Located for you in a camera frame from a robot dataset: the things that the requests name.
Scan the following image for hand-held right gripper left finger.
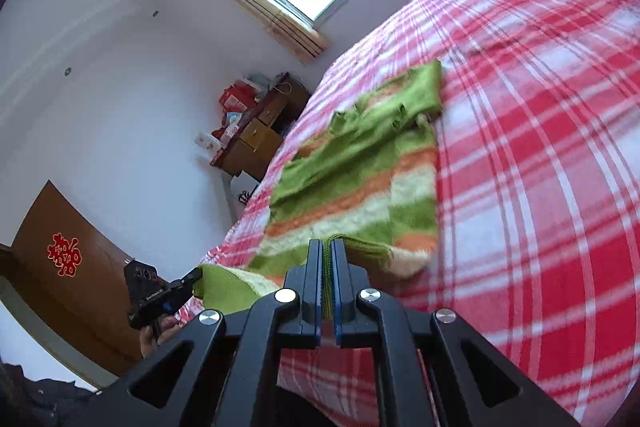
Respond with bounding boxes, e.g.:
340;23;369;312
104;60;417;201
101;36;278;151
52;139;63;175
87;239;324;427

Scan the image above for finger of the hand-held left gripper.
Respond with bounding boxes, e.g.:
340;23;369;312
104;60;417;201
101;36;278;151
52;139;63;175
170;268;203;295

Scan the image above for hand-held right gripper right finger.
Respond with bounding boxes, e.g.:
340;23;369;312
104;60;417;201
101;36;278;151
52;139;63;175
330;239;581;427

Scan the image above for green orange striped knit sweater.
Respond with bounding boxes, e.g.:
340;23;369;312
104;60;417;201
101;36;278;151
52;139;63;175
192;59;446;313

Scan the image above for person's left hand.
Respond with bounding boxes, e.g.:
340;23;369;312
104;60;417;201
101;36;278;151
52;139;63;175
139;314;183;360

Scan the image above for brown wooden door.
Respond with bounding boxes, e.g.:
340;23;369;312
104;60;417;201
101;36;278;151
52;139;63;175
0;179;201;378

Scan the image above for red paper door decoration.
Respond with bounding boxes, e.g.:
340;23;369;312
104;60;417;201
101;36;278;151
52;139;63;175
47;233;83;279

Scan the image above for white paper bag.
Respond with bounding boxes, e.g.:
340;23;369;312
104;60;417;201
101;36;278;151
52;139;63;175
230;172;263;220

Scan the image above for white patterned box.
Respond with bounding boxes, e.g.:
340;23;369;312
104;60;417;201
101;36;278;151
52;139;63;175
195;132;221;158

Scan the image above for brown wooden desk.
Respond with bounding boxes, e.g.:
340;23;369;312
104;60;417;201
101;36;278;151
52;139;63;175
210;77;313;182

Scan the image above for person's dark clothing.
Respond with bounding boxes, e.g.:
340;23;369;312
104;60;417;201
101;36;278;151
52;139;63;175
0;359;101;427

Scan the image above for pile of small boxes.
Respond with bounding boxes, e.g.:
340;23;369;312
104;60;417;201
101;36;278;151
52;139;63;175
212;107;251;142

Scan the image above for red gift box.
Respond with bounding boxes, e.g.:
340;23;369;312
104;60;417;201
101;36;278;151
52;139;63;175
217;84;256;115

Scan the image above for bed with red plaid sheet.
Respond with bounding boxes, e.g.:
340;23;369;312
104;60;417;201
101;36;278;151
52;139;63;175
175;0;640;427

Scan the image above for beige patterned curtain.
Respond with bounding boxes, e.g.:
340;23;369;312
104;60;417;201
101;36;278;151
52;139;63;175
182;0;331;65

